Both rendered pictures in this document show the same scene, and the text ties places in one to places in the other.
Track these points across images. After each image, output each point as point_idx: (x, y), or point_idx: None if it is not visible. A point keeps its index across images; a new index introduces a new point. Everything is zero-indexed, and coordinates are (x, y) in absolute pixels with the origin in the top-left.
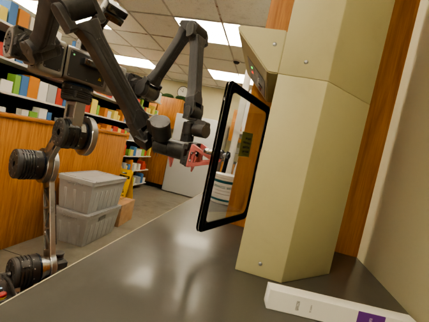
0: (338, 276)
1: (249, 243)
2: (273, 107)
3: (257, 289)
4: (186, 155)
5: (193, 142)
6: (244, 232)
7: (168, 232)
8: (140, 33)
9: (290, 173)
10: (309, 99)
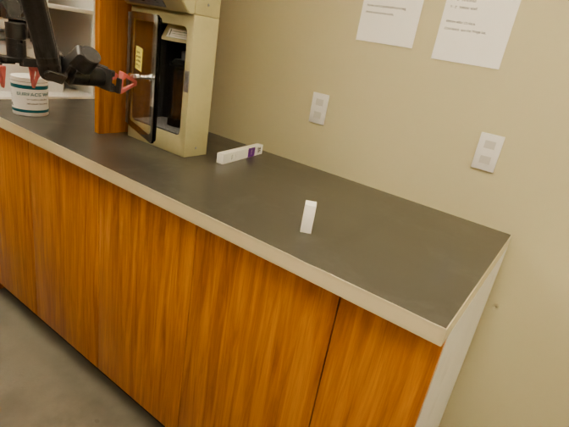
0: (209, 141)
1: (190, 137)
2: (194, 40)
3: (207, 160)
4: (120, 83)
5: (104, 66)
6: (186, 131)
7: (112, 156)
8: None
9: (205, 85)
10: (212, 33)
